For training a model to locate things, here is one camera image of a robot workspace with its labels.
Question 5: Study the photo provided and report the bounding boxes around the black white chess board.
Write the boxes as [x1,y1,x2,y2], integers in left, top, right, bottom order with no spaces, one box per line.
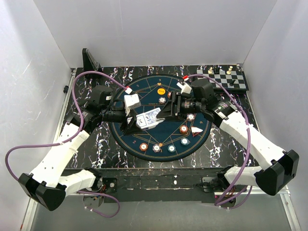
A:
[197,69,249,93]

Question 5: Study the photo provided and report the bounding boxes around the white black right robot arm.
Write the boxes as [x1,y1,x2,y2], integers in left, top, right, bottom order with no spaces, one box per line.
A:
[156,78,299,196]

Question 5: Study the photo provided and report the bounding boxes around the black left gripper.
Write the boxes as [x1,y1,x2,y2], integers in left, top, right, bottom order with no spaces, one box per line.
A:
[101,105,143,135]

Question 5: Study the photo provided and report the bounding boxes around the black card holder stand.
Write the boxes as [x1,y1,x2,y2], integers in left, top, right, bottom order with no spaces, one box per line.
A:
[82,48,102,79]

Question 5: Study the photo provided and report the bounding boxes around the black chess piece back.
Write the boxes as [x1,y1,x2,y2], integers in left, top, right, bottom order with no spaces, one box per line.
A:
[214,65,220,75]

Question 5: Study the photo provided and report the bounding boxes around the orange poker chip stack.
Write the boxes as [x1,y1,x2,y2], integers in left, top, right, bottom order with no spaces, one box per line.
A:
[140,143,148,152]

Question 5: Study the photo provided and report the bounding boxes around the blue playing card box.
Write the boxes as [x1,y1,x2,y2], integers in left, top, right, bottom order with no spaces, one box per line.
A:
[136,113,159,130]

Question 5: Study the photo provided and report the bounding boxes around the aluminium rail frame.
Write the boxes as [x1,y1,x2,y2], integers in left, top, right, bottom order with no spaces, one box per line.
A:
[20,68,301,231]

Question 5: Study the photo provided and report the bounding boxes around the deck of playing cards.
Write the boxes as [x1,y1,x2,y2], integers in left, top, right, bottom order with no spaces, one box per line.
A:
[144,108,161,122]

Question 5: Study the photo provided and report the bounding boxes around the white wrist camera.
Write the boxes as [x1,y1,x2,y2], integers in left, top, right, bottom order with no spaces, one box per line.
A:
[177,82,192,94]
[124,94,141,115]

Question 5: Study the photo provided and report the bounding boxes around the round blue poker mat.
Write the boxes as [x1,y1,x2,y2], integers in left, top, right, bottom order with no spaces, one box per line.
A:
[109,75,212,162]

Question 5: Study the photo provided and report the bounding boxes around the blue white poker chip stack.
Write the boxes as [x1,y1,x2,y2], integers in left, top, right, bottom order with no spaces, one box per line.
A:
[153,144,161,153]

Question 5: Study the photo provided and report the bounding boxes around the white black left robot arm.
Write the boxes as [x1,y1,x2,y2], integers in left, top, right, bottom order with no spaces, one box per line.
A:
[18,85,140,211]

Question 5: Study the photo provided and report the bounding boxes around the green poker chip stack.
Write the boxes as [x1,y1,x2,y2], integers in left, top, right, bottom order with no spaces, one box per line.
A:
[167,145,176,153]

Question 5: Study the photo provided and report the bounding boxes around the yellow big blind button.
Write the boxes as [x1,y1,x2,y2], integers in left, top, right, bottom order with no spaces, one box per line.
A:
[157,88,166,95]

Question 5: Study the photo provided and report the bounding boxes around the green chips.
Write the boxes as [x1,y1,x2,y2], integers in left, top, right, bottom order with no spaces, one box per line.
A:
[180,138,190,146]

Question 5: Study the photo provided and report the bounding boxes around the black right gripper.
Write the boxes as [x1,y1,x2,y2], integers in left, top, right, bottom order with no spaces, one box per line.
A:
[156,90,205,122]

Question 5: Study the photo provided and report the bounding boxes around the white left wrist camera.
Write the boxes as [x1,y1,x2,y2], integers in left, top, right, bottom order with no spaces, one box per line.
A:
[124,94,141,115]

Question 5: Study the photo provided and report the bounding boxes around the blue white chips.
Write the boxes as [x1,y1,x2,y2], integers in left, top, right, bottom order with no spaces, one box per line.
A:
[187,114,195,121]
[158,97,166,104]

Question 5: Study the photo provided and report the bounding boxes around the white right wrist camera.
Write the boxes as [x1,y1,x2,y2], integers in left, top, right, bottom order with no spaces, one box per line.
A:
[177,82,192,94]

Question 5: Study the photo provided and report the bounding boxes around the white chess piece right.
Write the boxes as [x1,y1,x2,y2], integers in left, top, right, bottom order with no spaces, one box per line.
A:
[226,66,233,75]

